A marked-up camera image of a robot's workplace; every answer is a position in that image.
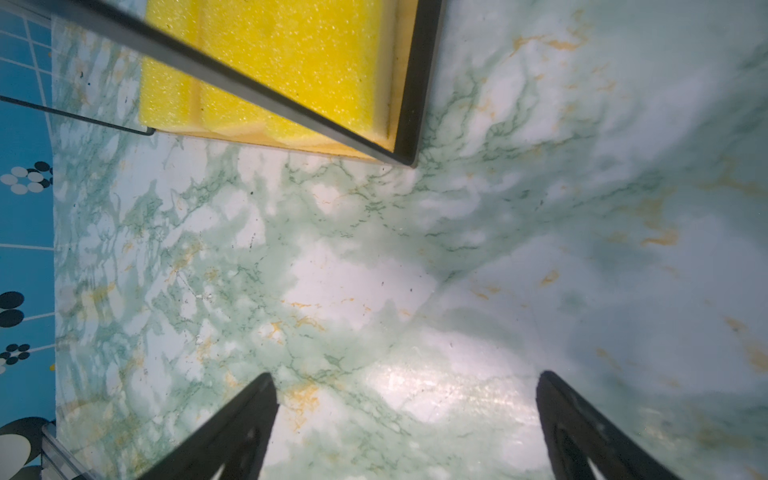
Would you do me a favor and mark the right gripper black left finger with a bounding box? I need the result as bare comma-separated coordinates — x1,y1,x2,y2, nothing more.
141,372,279,479

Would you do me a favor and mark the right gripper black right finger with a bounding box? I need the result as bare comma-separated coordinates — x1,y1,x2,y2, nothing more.
536,370,677,479

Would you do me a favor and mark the wooden three-tier shelf black frame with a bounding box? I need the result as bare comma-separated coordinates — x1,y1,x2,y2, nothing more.
25,1,444,167

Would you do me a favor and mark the yellow sponge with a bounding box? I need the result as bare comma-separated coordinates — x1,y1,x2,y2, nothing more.
139,0,205,134
201,1,397,142

